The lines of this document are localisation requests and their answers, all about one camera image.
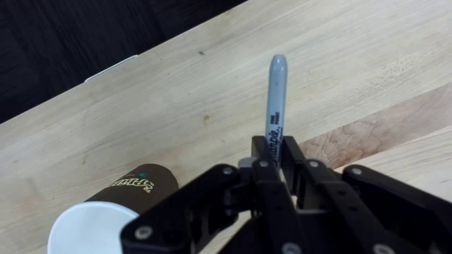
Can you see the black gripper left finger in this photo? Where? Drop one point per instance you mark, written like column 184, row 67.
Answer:
column 212, row 206

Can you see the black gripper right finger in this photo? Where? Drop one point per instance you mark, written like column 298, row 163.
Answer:
column 367, row 206

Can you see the white paper cup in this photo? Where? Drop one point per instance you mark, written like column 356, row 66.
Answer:
column 93, row 225

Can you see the grey black permanent marker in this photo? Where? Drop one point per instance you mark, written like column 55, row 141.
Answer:
column 277, row 93

